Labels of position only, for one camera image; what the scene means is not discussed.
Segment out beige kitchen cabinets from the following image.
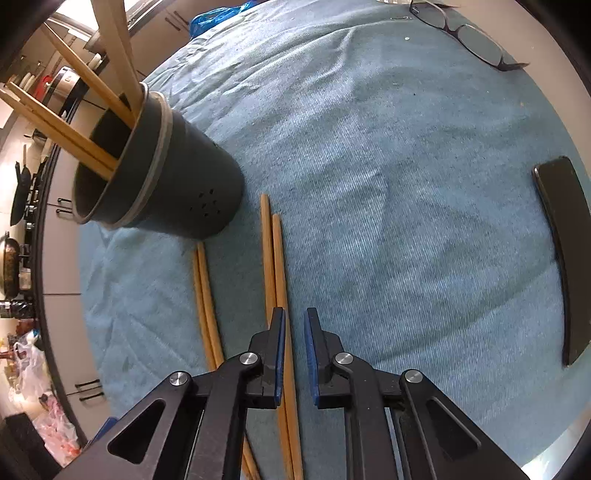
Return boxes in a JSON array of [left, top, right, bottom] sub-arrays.
[[38, 0, 260, 444]]

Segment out black utensil holder cup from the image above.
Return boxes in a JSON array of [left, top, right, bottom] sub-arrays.
[[72, 90, 245, 240]]

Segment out blue terry towel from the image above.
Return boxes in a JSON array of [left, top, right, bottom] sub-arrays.
[[78, 0, 591, 480]]

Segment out white plastic bag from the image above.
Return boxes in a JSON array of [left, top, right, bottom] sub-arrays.
[[9, 331, 81, 468]]

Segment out wok with lid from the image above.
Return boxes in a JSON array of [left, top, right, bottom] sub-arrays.
[[1, 231, 21, 300]]

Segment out black frying pan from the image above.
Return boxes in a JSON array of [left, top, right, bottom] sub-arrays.
[[10, 145, 32, 226]]

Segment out black smartphone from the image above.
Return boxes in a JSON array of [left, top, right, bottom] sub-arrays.
[[532, 156, 590, 366]]

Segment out silver rice cooker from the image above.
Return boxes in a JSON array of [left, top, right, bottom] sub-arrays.
[[42, 66, 79, 115]]

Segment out blue plastic bag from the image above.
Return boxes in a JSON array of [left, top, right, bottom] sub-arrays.
[[189, 0, 260, 39]]

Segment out black eyeglasses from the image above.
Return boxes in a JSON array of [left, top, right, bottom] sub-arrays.
[[409, 1, 528, 72]]

